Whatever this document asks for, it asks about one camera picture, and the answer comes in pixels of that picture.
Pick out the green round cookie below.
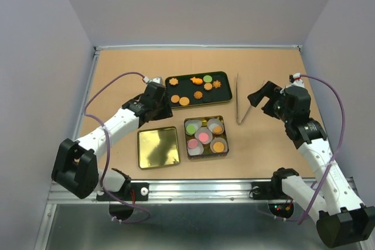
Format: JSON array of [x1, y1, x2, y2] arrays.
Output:
[[186, 124, 196, 135]]

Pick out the aluminium front rail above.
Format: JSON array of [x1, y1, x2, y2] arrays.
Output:
[[46, 177, 360, 204]]

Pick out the orange bear cookie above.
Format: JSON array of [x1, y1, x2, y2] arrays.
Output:
[[190, 77, 203, 85]]

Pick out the purple cable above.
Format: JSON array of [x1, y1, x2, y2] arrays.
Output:
[[84, 71, 152, 224], [275, 74, 346, 226]]

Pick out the white paper cup bottom-right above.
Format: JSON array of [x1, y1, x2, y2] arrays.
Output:
[[210, 138, 228, 154]]

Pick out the orange swirl cookie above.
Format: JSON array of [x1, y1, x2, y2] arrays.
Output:
[[193, 91, 203, 100]]

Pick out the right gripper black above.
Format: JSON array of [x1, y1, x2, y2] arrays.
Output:
[[248, 80, 292, 124]]

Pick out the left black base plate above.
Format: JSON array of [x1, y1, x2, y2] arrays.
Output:
[[110, 181, 149, 202]]

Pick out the orange round cookie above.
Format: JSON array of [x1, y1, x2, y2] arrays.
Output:
[[179, 97, 190, 107], [171, 95, 180, 104], [204, 83, 213, 91], [213, 142, 225, 153]]

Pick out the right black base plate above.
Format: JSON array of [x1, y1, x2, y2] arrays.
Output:
[[249, 180, 289, 200]]

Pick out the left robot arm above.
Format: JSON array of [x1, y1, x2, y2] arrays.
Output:
[[52, 81, 173, 200]]

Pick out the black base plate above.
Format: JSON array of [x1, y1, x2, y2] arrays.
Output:
[[110, 181, 149, 202], [249, 180, 289, 200]]

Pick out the gold tin lid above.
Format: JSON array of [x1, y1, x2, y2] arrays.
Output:
[[137, 126, 180, 170]]

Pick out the white paper cup bottom-left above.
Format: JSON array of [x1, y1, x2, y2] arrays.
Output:
[[187, 139, 204, 156]]

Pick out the orange star cookie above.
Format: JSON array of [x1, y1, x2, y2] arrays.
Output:
[[212, 80, 221, 89]]

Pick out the white paper cup top-left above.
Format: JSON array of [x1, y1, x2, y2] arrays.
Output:
[[185, 119, 202, 135]]

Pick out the white paper cup centre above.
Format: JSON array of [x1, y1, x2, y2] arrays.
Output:
[[194, 127, 213, 145]]

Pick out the orange round cookie packed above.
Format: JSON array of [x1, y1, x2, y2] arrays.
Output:
[[212, 126, 223, 135]]

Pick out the gold cookie tin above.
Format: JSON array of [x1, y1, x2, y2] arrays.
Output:
[[183, 115, 229, 160]]

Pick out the metal tongs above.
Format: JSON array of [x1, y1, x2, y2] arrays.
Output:
[[235, 73, 252, 126]]

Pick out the pink round cookie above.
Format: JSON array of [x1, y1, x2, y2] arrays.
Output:
[[198, 132, 209, 143]]

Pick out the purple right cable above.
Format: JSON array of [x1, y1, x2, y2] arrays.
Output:
[[275, 74, 346, 226]]

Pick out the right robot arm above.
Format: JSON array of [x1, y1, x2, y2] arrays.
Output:
[[248, 80, 374, 248]]

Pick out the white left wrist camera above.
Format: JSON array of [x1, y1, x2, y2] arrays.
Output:
[[142, 76, 163, 85]]

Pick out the orange flower cookie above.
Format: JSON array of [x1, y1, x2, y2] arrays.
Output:
[[169, 77, 179, 86]]

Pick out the orange round cookie bottom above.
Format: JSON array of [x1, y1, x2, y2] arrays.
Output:
[[179, 97, 190, 107]]

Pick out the green cookie lower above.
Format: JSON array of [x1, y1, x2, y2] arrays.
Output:
[[203, 75, 213, 83]]

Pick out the black cookie tray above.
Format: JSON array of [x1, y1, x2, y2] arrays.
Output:
[[165, 71, 233, 109]]

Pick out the white paper cup top-right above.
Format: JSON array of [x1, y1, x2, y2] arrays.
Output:
[[207, 118, 224, 135]]

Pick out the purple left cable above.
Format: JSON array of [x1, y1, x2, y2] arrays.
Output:
[[84, 71, 152, 224]]

